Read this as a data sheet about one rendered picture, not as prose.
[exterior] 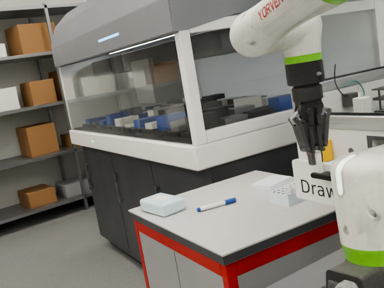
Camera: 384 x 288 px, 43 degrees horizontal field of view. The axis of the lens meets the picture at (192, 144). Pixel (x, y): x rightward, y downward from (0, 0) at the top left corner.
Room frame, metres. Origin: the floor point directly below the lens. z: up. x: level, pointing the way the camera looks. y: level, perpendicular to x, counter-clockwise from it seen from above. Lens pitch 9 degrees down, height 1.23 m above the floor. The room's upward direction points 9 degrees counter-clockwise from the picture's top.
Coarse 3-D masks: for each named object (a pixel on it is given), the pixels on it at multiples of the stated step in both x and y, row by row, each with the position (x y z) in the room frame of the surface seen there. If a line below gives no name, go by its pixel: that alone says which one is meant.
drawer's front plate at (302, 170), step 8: (296, 160) 1.29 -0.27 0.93; (304, 160) 1.27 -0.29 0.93; (296, 168) 1.29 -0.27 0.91; (304, 168) 1.26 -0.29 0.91; (328, 168) 1.19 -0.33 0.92; (296, 176) 1.30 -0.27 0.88; (304, 176) 1.27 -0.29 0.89; (296, 184) 1.30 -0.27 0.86; (304, 184) 1.27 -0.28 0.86; (312, 184) 1.24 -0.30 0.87; (320, 184) 1.22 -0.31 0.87; (328, 184) 1.19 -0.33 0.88; (296, 192) 1.31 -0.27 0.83; (312, 192) 1.25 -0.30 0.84; (320, 192) 1.22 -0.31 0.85; (312, 200) 1.25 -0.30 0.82; (320, 200) 1.22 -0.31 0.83; (328, 200) 1.20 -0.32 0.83
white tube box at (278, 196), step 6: (282, 186) 1.51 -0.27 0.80; (270, 192) 1.47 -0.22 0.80; (276, 192) 1.47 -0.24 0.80; (282, 192) 1.46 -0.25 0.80; (294, 192) 1.43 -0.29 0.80; (270, 198) 1.47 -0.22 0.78; (276, 198) 1.45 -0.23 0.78; (282, 198) 1.43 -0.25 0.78; (288, 198) 1.41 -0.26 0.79; (294, 198) 1.42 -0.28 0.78; (300, 198) 1.44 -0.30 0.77; (276, 204) 1.45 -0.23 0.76; (282, 204) 1.43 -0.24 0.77; (288, 204) 1.41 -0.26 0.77; (294, 204) 1.42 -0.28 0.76
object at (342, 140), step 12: (336, 132) 1.56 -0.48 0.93; (348, 132) 1.52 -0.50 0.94; (360, 132) 1.48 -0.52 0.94; (372, 132) 1.44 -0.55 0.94; (336, 144) 1.57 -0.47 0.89; (348, 144) 1.52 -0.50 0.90; (360, 144) 1.48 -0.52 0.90; (372, 144) 1.44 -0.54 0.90; (300, 156) 1.73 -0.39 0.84; (336, 156) 1.57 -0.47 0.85
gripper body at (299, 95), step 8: (296, 88) 1.19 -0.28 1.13; (304, 88) 1.17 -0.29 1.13; (312, 88) 1.16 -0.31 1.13; (320, 88) 1.17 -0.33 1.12; (296, 96) 1.18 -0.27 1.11; (304, 96) 1.17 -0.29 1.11; (312, 96) 1.16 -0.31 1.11; (320, 96) 1.17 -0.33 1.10; (296, 104) 1.18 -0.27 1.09; (304, 104) 1.18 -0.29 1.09; (312, 104) 1.19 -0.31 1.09; (320, 104) 1.20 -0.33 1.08; (304, 112) 1.18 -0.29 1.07; (304, 120) 1.18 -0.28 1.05
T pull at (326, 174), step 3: (327, 171) 1.18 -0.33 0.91; (312, 174) 1.19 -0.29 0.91; (315, 174) 1.18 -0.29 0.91; (318, 174) 1.17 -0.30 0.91; (321, 174) 1.16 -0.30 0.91; (324, 174) 1.16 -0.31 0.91; (327, 174) 1.15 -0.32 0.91; (312, 177) 1.19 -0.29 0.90; (315, 177) 1.18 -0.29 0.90; (318, 177) 1.17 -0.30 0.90; (321, 177) 1.16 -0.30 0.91; (324, 177) 1.15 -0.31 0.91; (327, 177) 1.14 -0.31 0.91; (330, 177) 1.13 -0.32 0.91; (327, 180) 1.14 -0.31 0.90; (330, 180) 1.13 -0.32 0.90
